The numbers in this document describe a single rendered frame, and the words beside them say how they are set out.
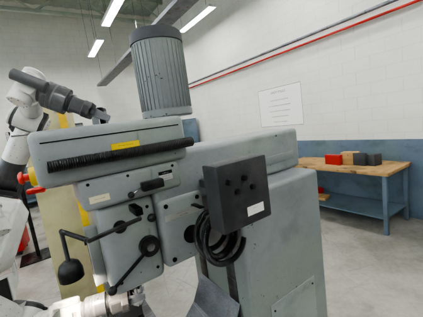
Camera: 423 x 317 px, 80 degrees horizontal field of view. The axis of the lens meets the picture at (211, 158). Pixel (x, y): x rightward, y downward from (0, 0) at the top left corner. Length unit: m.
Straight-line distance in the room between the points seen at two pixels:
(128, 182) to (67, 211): 1.91
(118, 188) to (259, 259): 0.62
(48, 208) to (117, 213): 1.86
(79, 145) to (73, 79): 9.43
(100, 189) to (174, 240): 0.33
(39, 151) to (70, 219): 1.98
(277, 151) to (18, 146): 1.11
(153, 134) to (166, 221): 0.31
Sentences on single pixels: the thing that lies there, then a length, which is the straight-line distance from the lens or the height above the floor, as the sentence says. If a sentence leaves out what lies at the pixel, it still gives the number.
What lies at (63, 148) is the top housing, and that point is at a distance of 0.83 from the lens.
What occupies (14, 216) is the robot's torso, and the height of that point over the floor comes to 1.59.
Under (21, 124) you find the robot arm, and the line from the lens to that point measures 1.23.
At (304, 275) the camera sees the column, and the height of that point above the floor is 1.08.
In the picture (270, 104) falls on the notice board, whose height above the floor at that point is 2.02.
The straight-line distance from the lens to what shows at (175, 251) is 1.01.
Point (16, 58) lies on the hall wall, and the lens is 10.31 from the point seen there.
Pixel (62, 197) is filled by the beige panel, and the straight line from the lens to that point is 2.73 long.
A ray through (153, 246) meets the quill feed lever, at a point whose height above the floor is 1.45.
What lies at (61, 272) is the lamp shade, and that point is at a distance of 0.97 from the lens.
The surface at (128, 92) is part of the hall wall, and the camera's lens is 10.51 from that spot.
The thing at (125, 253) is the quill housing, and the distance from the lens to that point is 0.96.
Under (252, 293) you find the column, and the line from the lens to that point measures 1.16.
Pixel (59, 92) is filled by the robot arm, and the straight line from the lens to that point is 0.96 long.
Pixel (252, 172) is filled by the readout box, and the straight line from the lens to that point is 0.80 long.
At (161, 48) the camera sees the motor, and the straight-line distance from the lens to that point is 1.00.
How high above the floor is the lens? 1.85
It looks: 8 degrees down
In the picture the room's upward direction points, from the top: 8 degrees counter-clockwise
